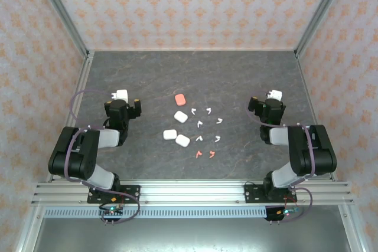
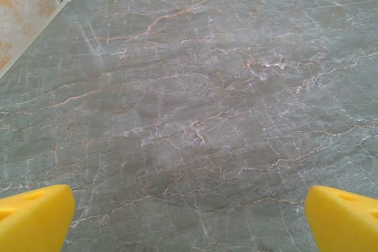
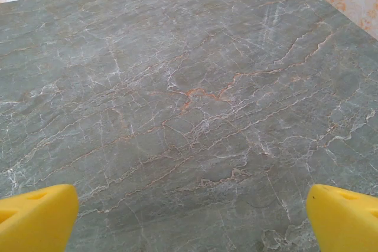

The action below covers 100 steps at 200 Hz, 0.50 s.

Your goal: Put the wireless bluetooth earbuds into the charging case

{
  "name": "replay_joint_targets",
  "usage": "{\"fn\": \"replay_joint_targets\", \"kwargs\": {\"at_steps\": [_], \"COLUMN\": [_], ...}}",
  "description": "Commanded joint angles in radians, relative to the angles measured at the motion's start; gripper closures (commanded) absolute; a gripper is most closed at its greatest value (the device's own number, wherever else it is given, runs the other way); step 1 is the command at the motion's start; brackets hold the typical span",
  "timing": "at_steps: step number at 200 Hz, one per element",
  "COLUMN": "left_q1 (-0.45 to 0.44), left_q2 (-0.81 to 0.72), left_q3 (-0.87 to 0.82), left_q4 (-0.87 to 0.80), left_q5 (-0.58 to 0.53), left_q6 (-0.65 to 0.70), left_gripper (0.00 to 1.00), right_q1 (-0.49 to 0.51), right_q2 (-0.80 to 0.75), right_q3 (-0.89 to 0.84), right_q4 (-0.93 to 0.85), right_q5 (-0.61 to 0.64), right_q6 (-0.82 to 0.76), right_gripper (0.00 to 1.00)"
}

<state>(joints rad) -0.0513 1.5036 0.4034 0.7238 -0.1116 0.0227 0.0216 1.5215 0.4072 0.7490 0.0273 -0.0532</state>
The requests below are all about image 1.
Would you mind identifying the grey metal shelf panel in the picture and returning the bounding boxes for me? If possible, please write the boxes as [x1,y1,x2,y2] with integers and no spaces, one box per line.
[32,218,355,252]

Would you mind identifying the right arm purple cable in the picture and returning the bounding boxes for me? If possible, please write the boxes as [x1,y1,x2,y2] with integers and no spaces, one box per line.
[246,89,316,224]

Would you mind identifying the aluminium frame post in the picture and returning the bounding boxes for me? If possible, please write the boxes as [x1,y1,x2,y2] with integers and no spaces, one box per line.
[31,0,91,60]
[14,206,47,252]
[338,204,367,252]
[294,0,354,60]

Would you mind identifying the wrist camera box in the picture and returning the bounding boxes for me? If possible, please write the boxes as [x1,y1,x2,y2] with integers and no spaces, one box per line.
[111,89,130,103]
[265,89,283,102]

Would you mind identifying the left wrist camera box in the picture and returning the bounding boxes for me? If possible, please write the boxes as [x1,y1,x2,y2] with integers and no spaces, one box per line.
[111,89,130,103]

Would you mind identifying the aluminium table side rail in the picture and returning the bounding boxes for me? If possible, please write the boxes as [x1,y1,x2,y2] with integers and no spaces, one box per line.
[44,50,96,184]
[295,50,339,182]

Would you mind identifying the aluminium mounting rail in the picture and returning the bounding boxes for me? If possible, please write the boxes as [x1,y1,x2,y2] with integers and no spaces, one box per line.
[31,179,355,205]

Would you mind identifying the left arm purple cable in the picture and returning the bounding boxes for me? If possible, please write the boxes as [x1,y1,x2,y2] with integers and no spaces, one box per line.
[64,89,141,225]

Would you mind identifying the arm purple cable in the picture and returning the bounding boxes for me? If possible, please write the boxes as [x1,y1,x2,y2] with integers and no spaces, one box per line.
[246,89,316,224]
[64,89,141,225]

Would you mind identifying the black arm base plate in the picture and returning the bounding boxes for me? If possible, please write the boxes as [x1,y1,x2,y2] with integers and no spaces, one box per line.
[87,185,141,204]
[244,184,296,204]

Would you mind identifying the small controller circuit board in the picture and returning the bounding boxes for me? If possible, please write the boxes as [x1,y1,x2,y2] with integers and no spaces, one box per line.
[99,204,124,217]
[265,206,302,222]

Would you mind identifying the grey slotted cable duct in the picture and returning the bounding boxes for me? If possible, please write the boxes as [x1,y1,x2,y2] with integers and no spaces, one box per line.
[44,208,268,219]

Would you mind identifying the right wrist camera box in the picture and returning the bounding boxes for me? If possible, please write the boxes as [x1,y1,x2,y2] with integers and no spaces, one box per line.
[265,89,283,102]

